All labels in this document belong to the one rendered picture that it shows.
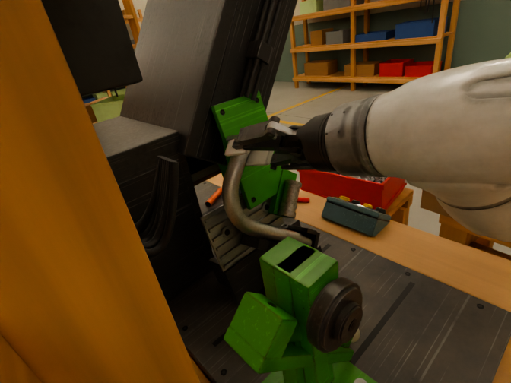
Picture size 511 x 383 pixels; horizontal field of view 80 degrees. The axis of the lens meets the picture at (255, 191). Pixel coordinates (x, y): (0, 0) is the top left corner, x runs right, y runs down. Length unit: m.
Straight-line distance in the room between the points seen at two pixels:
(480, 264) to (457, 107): 0.53
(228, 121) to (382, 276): 0.44
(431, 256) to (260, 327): 0.52
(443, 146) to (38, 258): 0.29
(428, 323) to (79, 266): 0.55
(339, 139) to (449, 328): 0.41
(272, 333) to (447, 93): 0.25
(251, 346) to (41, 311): 0.18
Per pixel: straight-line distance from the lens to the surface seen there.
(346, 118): 0.35
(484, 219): 0.41
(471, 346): 0.63
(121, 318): 0.26
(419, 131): 0.29
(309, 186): 1.12
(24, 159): 0.20
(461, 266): 0.76
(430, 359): 0.60
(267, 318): 0.31
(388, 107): 0.32
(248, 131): 0.46
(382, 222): 0.81
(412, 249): 0.77
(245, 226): 0.56
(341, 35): 6.49
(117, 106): 3.39
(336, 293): 0.31
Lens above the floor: 1.39
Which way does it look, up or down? 28 degrees down
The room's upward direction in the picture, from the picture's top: 10 degrees counter-clockwise
